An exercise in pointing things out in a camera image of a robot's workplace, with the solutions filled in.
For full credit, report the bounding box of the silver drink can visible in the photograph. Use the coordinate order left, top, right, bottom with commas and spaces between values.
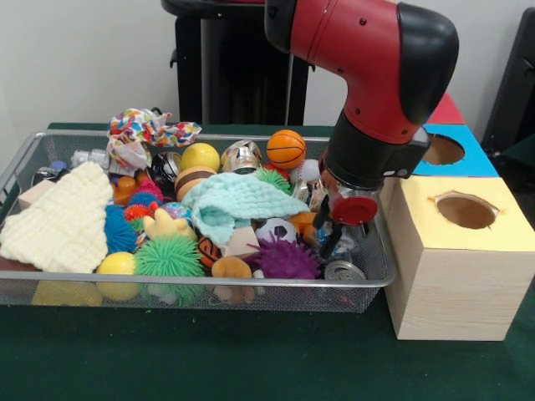
324, 261, 368, 282

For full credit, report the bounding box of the green koosh ball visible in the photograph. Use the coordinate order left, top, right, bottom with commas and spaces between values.
133, 234, 206, 277

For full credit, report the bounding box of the purple spiky ball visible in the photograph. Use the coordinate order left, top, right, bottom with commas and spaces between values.
244, 236, 322, 280

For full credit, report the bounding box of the black stand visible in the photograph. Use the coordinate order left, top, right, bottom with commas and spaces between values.
480, 7, 535, 147

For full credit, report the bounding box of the white toy baseball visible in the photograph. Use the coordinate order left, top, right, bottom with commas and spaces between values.
290, 160, 323, 185

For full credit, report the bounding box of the silver mesh bin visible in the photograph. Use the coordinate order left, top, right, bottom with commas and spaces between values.
0, 129, 396, 317

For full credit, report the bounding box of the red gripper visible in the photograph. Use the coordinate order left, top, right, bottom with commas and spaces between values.
313, 160, 380, 260

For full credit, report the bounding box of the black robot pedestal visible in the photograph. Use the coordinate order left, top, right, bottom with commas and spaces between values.
160, 0, 310, 125

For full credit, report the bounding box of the cream knitted cloth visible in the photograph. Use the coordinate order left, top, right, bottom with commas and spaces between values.
0, 160, 114, 275

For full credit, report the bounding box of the mint green knitted cloth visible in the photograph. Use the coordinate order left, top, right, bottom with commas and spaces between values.
182, 171, 311, 246

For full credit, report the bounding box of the brown striped toy burger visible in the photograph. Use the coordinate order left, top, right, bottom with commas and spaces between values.
174, 165, 218, 201

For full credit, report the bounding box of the orange toy basketball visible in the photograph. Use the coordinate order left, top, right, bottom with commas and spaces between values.
266, 129, 308, 170

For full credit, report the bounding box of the colourful rope toy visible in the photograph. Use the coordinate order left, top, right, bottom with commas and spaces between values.
106, 107, 202, 172

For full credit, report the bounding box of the wooden three-hole box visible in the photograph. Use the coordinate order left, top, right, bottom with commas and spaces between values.
378, 92, 535, 342

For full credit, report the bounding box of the small clear plastic bottle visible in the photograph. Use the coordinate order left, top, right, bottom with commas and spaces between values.
316, 225, 360, 261

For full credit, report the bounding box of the yellow plush duck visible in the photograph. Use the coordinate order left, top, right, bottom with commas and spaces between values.
141, 208, 198, 242

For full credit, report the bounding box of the dark green side-table cloth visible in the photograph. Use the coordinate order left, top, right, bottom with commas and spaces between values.
495, 135, 535, 168

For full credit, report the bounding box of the dark green table cloth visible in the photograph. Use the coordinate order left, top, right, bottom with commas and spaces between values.
0, 121, 535, 401

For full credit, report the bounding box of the brown teddy bear plush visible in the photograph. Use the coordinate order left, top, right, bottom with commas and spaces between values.
211, 255, 253, 279

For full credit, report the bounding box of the toy soccer ball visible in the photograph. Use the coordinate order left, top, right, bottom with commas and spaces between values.
255, 217, 298, 244

